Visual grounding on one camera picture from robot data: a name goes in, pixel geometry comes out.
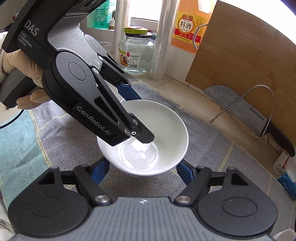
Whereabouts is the drinking glass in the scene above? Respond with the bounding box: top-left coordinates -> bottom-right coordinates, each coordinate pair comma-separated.
99,41 -> 111,54

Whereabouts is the metal wire rack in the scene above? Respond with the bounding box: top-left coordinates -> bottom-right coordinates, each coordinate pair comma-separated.
209,84 -> 277,158

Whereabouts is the grey checked mat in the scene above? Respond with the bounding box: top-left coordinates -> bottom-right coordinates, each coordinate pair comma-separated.
29,77 -> 295,234

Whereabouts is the orange cooking wine jug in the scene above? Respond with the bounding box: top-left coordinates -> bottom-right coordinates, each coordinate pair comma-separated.
171,0 -> 216,54

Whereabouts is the white blue salt bag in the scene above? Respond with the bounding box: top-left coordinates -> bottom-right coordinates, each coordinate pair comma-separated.
273,152 -> 296,199

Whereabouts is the kitchen knife black handle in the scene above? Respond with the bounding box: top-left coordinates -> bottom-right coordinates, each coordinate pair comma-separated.
203,84 -> 295,157

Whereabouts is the bamboo cutting board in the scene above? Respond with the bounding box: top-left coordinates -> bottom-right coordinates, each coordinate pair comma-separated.
186,1 -> 295,142

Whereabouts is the plastic wrap roll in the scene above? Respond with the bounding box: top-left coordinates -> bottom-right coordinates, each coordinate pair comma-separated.
113,0 -> 130,63
149,0 -> 180,81

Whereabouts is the glass jar green lid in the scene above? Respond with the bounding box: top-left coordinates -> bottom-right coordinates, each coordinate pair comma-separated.
118,26 -> 154,75

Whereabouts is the teal towel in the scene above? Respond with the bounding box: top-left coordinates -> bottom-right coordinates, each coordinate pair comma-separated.
1,110 -> 51,207

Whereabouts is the green dish soap bottle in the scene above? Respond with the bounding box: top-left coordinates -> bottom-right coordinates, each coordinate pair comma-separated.
94,0 -> 116,29

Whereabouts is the gloved left hand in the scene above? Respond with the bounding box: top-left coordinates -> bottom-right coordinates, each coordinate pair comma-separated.
1,32 -> 51,110

